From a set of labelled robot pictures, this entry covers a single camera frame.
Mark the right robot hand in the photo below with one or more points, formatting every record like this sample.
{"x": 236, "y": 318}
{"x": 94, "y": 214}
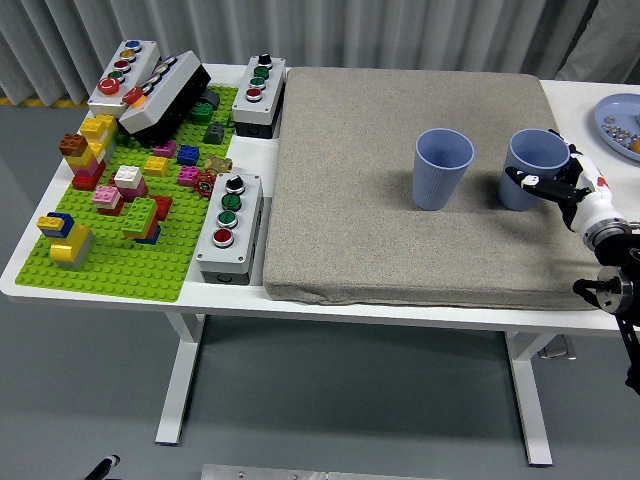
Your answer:
{"x": 592, "y": 205}

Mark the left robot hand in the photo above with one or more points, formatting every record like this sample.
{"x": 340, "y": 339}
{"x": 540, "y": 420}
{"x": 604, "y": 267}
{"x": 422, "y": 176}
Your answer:
{"x": 105, "y": 467}

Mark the blue ribbed plastic cup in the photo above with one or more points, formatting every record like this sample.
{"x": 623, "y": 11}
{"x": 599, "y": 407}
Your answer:
{"x": 530, "y": 155}
{"x": 435, "y": 182}

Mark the light blue plate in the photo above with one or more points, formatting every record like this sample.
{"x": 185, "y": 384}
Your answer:
{"x": 617, "y": 107}

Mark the white table leg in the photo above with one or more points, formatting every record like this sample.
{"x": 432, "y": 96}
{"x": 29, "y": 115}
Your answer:
{"x": 180, "y": 380}
{"x": 530, "y": 400}

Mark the green studded baseplate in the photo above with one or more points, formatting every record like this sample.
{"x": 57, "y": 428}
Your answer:
{"x": 115, "y": 265}

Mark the blue yellow grey brick stack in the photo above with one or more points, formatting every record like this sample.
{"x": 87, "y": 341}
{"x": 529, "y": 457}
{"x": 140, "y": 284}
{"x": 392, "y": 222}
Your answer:
{"x": 70, "y": 245}

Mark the grey-brown fabric mat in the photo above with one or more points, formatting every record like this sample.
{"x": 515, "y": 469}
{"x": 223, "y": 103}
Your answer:
{"x": 350, "y": 200}

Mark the green orange red brick stack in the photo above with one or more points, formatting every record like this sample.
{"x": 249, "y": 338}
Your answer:
{"x": 140, "y": 215}

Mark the pink white red brick stack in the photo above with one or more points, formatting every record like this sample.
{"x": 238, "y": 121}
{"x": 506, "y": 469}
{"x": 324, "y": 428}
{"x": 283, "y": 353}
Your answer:
{"x": 106, "y": 197}

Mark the four-button grey control box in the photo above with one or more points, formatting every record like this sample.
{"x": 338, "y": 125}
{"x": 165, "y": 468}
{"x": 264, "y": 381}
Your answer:
{"x": 245, "y": 220}

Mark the grey pleated curtain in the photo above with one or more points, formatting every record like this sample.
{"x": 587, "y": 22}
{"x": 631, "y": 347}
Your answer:
{"x": 350, "y": 30}

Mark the brass valve with red handwheel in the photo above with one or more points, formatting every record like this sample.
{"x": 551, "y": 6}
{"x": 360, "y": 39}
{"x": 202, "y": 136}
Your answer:
{"x": 205, "y": 184}

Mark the magenta toy brick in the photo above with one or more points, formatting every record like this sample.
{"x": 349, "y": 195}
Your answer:
{"x": 188, "y": 175}
{"x": 165, "y": 148}

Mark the yellow toy brick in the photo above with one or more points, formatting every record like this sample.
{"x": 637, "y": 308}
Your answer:
{"x": 157, "y": 166}

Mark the brown yellow red brick stack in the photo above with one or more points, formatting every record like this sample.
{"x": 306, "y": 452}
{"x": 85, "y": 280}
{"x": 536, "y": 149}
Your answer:
{"x": 80, "y": 155}

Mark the blue toy brick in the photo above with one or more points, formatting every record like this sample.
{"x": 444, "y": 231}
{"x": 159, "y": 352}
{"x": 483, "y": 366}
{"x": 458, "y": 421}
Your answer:
{"x": 189, "y": 154}

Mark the three-button grey control box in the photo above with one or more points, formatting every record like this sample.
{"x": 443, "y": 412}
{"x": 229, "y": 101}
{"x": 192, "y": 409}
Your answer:
{"x": 270, "y": 97}

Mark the yellow white brick stack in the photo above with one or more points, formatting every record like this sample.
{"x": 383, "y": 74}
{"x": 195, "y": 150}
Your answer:
{"x": 97, "y": 127}

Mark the grey sloped toy brick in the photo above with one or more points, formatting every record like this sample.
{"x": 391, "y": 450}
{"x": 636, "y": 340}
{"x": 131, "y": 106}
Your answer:
{"x": 214, "y": 133}

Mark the five-button white control box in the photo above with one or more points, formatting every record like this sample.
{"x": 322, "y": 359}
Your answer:
{"x": 107, "y": 102}

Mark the green brick with grey arch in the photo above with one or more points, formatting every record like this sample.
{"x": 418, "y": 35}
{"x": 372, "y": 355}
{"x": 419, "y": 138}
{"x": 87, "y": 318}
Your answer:
{"x": 202, "y": 112}

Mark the yellow floor tape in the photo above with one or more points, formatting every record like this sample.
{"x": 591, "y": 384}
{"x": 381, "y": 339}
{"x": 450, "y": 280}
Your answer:
{"x": 40, "y": 102}

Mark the tilted white black control box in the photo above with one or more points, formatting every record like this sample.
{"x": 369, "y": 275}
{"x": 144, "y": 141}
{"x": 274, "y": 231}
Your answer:
{"x": 165, "y": 95}

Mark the grey metal bracket under table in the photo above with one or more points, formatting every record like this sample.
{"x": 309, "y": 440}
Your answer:
{"x": 557, "y": 350}

